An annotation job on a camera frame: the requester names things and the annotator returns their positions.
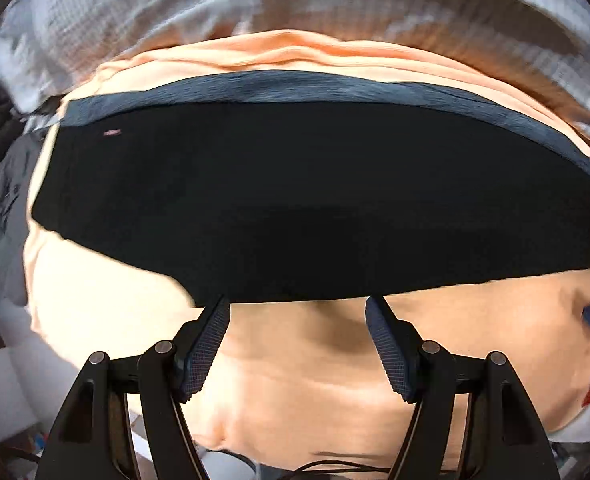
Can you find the grey quilted duvet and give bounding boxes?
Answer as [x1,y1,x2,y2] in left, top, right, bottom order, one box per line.
[0,130,50,307]

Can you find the grey white striped blanket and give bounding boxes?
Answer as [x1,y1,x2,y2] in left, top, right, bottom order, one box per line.
[0,0,590,156]

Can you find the black pants with grey waistband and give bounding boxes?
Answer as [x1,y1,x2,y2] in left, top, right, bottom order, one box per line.
[31,71,590,305]

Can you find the peach bed sheet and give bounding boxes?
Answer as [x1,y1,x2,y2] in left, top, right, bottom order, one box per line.
[22,30,590,471]

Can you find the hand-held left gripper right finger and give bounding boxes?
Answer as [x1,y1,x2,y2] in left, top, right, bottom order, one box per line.
[365,296,560,480]

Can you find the black cable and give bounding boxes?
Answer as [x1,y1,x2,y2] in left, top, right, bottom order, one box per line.
[291,459,394,480]

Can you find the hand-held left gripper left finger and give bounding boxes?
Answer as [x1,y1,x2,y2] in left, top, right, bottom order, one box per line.
[35,296,232,480]

